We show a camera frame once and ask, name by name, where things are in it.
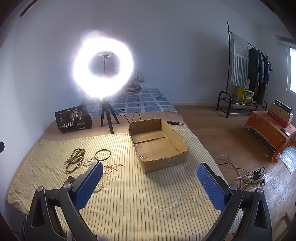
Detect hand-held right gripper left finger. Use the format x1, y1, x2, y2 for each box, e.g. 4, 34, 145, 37
24, 161, 104, 241

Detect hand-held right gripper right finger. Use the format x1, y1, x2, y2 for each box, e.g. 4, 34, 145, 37
196, 163, 273, 241

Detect white bead necklace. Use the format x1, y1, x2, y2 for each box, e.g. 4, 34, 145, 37
80, 155, 103, 193

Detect brown bead necklace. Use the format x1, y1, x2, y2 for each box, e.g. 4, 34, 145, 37
64, 148, 86, 173

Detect red string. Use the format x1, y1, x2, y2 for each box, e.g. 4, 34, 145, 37
103, 164, 126, 175

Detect blue bangle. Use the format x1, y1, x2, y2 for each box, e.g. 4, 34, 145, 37
96, 149, 111, 161

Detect yellow striped cloth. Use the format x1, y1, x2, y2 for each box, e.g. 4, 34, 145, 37
5, 127, 244, 241

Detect beige bed sheet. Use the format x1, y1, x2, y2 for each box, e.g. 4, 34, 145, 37
44, 111, 188, 139

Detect black printed snack bag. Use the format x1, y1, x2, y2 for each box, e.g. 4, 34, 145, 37
55, 105, 93, 133

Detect clear plastic sheet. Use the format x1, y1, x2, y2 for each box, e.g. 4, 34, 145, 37
277, 148, 296, 174

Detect red flat box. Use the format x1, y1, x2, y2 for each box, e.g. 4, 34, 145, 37
268, 111, 290, 128

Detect yellow box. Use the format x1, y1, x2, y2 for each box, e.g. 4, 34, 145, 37
238, 87, 254, 104

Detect tan cardboard box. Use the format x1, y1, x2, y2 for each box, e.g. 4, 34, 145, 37
269, 102, 294, 124

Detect blue patterned bed sheet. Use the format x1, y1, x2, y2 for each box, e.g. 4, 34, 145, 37
87, 87, 177, 116

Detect dark flat box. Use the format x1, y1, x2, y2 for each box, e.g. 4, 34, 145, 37
275, 100, 293, 114

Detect folded floral quilt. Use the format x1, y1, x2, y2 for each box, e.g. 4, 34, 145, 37
122, 69, 146, 95

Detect black clothes rack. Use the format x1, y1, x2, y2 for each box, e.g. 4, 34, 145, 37
216, 22, 270, 118

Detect dark hanging clothes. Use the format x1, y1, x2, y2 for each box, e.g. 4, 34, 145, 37
247, 47, 273, 105

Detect striped hanging towel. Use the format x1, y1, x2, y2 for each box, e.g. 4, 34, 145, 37
230, 32, 249, 88

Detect window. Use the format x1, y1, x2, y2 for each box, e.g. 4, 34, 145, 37
285, 45, 296, 94

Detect white power strip with cables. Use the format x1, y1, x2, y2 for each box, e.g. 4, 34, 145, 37
213, 155, 271, 192

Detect black ring light tripod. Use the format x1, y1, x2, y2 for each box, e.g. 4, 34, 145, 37
100, 98, 121, 134

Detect black power cable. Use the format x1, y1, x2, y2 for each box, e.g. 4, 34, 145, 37
114, 112, 185, 126

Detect round ring light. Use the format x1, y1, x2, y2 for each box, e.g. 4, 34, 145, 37
73, 30, 135, 99

